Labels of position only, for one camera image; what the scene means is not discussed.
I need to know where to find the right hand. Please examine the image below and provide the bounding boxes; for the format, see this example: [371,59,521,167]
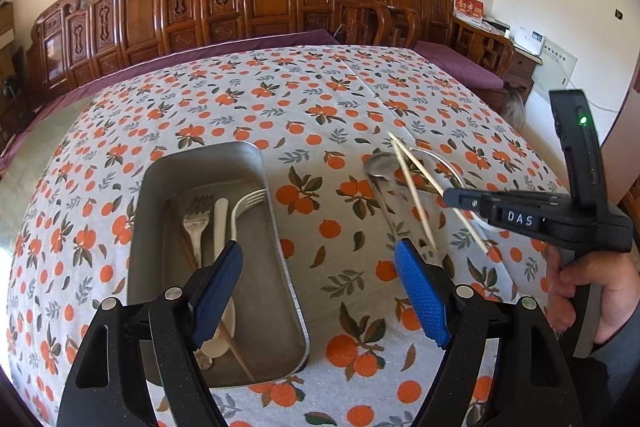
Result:
[544,245,639,345]

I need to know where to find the white router box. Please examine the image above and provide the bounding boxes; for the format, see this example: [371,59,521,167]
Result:
[512,26,546,56]

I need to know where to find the light bamboo chopstick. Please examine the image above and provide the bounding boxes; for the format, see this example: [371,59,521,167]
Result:
[394,138,490,254]
[387,131,438,257]

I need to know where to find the metal rectangular tray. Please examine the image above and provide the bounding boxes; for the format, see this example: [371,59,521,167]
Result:
[127,142,310,388]

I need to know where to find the white plastic spoon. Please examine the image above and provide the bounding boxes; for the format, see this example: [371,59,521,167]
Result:
[410,147,499,232]

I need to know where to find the red card on bench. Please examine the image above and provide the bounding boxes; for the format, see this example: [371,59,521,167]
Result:
[454,0,485,20]

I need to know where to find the wooden armchair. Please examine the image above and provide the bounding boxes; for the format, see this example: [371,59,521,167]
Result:
[330,0,422,49]

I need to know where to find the steel fork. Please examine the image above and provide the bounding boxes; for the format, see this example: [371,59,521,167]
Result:
[182,195,214,269]

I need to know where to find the steel spoon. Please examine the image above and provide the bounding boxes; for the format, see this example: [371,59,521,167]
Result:
[363,152,412,244]

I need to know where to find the purple bench cushion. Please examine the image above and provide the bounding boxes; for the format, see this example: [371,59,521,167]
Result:
[1,29,504,173]

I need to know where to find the orange print tablecloth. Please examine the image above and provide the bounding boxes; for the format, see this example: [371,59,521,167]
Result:
[1,46,566,426]

